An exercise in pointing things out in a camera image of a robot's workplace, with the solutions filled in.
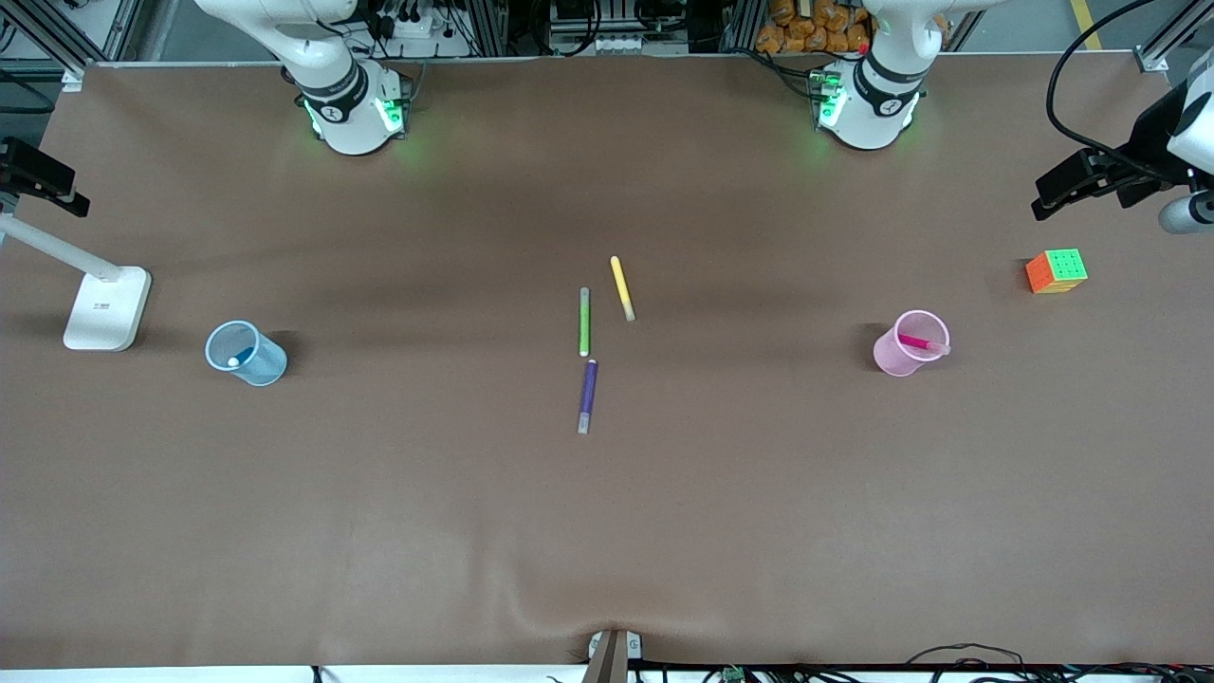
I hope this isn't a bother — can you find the colourful puzzle cube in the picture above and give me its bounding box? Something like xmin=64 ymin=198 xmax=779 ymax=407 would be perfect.
xmin=1025 ymin=249 xmax=1089 ymax=295

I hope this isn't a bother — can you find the light blue mesh cup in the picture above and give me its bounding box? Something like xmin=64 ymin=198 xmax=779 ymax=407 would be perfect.
xmin=205 ymin=321 xmax=288 ymax=388

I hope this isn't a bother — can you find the pink mesh cup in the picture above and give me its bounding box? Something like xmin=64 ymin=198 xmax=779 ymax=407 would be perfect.
xmin=874 ymin=310 xmax=952 ymax=378

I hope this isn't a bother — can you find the white desk lamp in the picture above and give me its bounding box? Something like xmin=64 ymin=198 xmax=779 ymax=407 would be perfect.
xmin=0 ymin=211 xmax=153 ymax=352

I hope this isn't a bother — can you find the white power strip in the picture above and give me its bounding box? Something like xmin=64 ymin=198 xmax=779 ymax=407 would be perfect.
xmin=379 ymin=0 xmax=461 ymax=41

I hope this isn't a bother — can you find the metal table edge clamp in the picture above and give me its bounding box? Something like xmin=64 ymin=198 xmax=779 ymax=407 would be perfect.
xmin=586 ymin=629 xmax=644 ymax=683

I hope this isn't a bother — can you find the aluminium frame profile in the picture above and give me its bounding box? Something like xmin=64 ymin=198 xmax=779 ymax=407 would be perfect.
xmin=1133 ymin=0 xmax=1214 ymax=73
xmin=0 ymin=0 xmax=143 ymax=93

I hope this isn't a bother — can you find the black cable bundle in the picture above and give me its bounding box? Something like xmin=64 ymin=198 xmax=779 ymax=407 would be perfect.
xmin=654 ymin=643 xmax=1214 ymax=683

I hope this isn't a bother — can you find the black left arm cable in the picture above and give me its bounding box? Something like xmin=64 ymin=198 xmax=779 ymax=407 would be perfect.
xmin=1046 ymin=0 xmax=1160 ymax=159

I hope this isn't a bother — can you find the yellow marker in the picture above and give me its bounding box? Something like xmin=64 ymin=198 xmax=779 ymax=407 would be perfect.
xmin=610 ymin=255 xmax=637 ymax=323

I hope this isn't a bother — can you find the brown table cover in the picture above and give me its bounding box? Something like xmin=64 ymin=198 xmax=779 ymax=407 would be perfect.
xmin=0 ymin=52 xmax=1214 ymax=670

